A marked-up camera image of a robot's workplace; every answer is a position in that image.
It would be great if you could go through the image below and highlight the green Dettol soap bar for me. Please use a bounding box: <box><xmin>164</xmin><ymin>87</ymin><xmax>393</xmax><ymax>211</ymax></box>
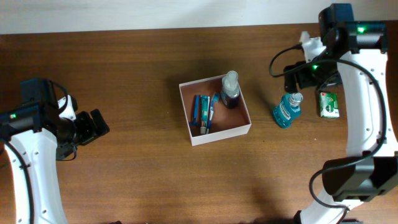
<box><xmin>319</xmin><ymin>92</ymin><xmax>340</xmax><ymax>118</ymax></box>

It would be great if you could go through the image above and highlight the clear pump bottle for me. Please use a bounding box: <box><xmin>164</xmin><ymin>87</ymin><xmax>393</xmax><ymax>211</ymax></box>
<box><xmin>221</xmin><ymin>70</ymin><xmax>240</xmax><ymax>109</ymax></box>

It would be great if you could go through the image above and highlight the Colgate toothpaste tube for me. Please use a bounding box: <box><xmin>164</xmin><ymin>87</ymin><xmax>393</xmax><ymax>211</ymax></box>
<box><xmin>200</xmin><ymin>95</ymin><xmax>210</xmax><ymax>135</ymax></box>

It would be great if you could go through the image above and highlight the blue disposable razor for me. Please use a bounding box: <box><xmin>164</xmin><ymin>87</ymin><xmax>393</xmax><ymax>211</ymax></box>
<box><xmin>189</xmin><ymin>95</ymin><xmax>200</xmax><ymax>127</ymax></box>

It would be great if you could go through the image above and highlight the white box, pink interior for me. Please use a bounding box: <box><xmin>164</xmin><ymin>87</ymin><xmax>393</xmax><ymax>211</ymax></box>
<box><xmin>179</xmin><ymin>75</ymin><xmax>251</xmax><ymax>146</ymax></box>

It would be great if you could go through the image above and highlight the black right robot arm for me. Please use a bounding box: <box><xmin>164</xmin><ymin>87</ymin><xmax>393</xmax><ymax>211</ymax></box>
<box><xmin>294</xmin><ymin>3</ymin><xmax>397</xmax><ymax>223</ymax></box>

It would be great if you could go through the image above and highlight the blue Listerine mouthwash bottle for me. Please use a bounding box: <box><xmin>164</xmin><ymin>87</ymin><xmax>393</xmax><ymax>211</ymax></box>
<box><xmin>272</xmin><ymin>93</ymin><xmax>303</xmax><ymax>129</ymax></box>

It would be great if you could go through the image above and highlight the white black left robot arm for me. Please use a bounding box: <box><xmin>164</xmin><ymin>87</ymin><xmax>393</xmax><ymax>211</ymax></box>
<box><xmin>1</xmin><ymin>78</ymin><xmax>109</xmax><ymax>223</ymax></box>

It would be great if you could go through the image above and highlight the blue toothbrush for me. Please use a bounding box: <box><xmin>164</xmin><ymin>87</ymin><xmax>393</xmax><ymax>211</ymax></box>
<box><xmin>206</xmin><ymin>92</ymin><xmax>220</xmax><ymax>134</ymax></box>

